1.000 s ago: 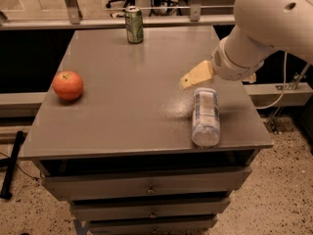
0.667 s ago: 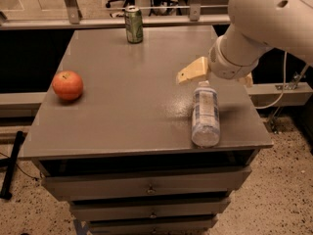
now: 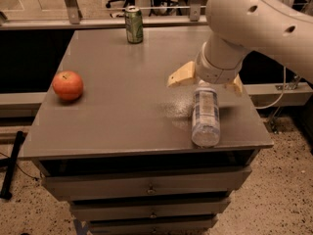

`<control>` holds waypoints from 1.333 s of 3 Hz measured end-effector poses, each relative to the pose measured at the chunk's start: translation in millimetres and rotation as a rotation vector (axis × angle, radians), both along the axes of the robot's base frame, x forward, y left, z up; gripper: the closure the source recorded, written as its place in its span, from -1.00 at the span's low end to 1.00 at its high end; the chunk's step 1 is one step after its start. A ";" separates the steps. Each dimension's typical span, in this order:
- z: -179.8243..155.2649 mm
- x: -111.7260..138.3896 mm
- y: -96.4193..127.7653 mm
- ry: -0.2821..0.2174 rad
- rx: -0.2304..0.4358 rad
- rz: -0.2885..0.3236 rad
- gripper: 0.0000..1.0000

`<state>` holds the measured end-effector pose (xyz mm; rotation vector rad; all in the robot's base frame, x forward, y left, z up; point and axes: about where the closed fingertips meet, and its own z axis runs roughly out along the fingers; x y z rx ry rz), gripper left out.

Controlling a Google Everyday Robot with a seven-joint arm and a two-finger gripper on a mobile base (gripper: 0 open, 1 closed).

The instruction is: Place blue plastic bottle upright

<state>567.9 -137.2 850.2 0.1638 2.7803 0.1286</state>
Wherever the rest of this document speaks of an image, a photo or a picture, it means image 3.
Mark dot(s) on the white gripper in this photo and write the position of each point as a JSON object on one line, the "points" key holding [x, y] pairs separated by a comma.
{"points": [[215, 71]]}

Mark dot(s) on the clear blue-label plastic bottle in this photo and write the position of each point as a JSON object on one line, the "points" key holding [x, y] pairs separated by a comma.
{"points": [[205, 117]]}

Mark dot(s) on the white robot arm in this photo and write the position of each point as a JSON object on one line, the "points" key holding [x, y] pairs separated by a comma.
{"points": [[239, 27]]}

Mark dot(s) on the green soda can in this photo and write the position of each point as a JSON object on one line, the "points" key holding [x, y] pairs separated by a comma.
{"points": [[134, 24]]}

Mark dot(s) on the grey drawer cabinet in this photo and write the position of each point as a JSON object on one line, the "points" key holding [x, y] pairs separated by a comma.
{"points": [[129, 121]]}

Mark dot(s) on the middle grey drawer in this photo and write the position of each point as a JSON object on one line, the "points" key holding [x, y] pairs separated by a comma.
{"points": [[161, 208]]}

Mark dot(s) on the grey drawer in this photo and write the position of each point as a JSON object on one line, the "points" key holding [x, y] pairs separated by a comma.
{"points": [[161, 183], [161, 208], [144, 226]]}

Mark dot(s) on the red apple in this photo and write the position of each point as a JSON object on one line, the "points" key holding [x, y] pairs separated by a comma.
{"points": [[68, 85]]}

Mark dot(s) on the bottom grey drawer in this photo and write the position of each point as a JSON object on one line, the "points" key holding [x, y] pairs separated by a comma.
{"points": [[144, 226]]}

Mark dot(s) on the grey metal railing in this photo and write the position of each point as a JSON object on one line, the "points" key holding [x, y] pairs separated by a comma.
{"points": [[56, 14]]}

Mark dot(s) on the top grey drawer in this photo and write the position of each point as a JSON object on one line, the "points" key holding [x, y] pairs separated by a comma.
{"points": [[161, 183]]}

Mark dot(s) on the black bar on floor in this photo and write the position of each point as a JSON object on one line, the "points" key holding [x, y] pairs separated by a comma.
{"points": [[9, 164]]}

